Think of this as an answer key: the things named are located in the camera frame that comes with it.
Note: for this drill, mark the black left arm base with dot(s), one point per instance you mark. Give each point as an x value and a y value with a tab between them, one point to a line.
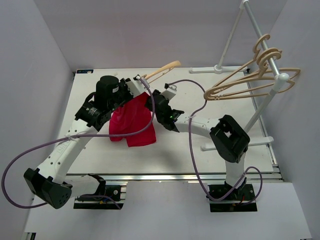
109	196

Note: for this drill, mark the aluminium table rail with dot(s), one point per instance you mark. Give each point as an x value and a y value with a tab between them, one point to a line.
271	176

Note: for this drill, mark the blue label sticker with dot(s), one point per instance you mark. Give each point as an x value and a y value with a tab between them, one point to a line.
84	71

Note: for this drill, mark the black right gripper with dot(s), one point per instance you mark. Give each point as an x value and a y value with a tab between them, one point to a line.
148	105

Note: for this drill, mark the white clothes rack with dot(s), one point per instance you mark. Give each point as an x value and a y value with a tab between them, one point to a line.
281	79

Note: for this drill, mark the red t shirt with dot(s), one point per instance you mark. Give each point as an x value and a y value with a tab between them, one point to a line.
130	118

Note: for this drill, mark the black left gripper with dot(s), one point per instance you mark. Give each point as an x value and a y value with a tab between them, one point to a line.
123	85

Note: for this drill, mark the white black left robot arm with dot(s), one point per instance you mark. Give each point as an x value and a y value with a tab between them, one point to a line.
49	181

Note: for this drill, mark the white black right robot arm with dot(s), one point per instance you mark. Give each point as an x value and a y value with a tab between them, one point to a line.
228	137

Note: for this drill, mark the beige hanger front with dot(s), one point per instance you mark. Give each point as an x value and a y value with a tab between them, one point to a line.
161	71

